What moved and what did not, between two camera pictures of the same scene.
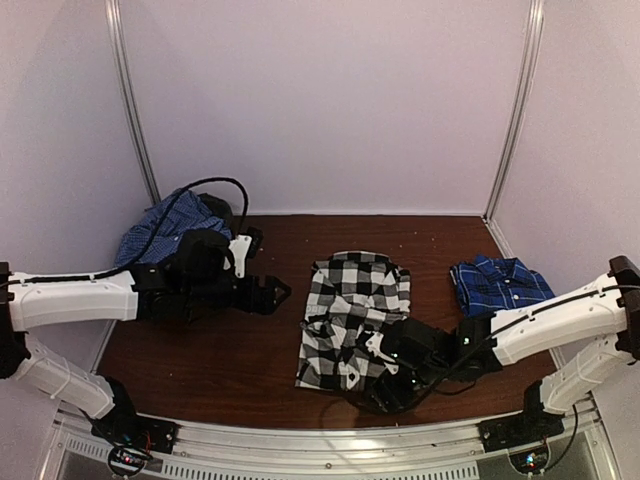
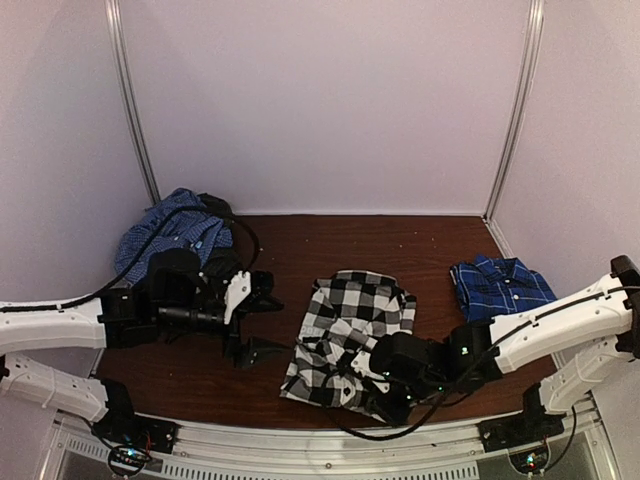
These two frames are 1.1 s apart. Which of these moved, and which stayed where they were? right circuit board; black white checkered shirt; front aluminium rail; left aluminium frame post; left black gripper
Moved: black white checkered shirt; left black gripper
Stayed: front aluminium rail; left aluminium frame post; right circuit board
